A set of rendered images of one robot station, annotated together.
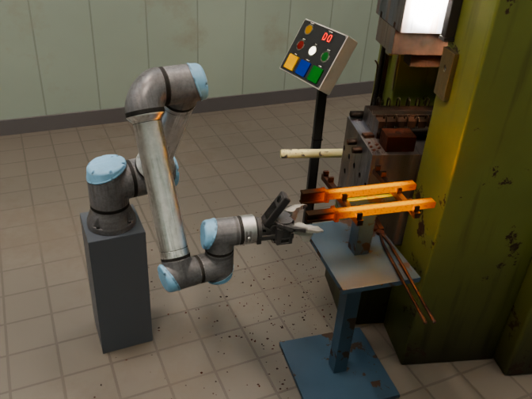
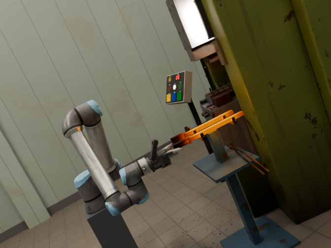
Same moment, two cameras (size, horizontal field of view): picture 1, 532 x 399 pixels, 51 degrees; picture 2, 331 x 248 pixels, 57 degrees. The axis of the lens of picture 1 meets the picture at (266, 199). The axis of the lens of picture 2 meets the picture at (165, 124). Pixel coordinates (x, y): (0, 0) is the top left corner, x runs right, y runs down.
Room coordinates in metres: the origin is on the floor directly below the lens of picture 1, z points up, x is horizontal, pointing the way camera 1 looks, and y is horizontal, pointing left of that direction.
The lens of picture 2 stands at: (-0.14, -0.40, 1.42)
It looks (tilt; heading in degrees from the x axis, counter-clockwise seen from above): 12 degrees down; 9
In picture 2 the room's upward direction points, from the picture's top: 24 degrees counter-clockwise
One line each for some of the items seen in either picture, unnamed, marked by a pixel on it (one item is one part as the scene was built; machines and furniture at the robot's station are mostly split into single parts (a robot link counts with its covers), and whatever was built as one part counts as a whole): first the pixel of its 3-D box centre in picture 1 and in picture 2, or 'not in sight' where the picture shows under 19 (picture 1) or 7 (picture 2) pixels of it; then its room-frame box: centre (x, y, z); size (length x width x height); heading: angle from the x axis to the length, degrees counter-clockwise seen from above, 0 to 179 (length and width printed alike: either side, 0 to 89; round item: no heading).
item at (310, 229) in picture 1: (307, 233); (175, 154); (1.43, -0.14, 0.89); 0.09 x 0.03 x 0.06; 72
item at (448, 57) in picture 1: (446, 74); (220, 52); (1.93, -0.60, 1.27); 0.09 x 0.02 x 0.17; 10
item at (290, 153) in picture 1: (323, 153); not in sight; (2.54, -0.27, 0.62); 0.44 x 0.05 x 0.05; 100
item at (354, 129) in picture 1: (412, 179); (248, 118); (2.20, -0.65, 0.69); 0.56 x 0.38 x 0.45; 100
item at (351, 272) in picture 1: (358, 252); (223, 161); (1.69, -0.36, 0.64); 0.40 x 0.30 x 0.02; 19
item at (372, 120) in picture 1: (417, 119); (232, 87); (2.25, -0.63, 0.96); 0.42 x 0.20 x 0.09; 100
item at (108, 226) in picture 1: (110, 211); (95, 200); (1.84, 0.61, 0.65); 0.19 x 0.19 x 0.10
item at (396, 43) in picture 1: (435, 36); (215, 44); (2.25, -0.63, 1.32); 0.42 x 0.20 x 0.10; 100
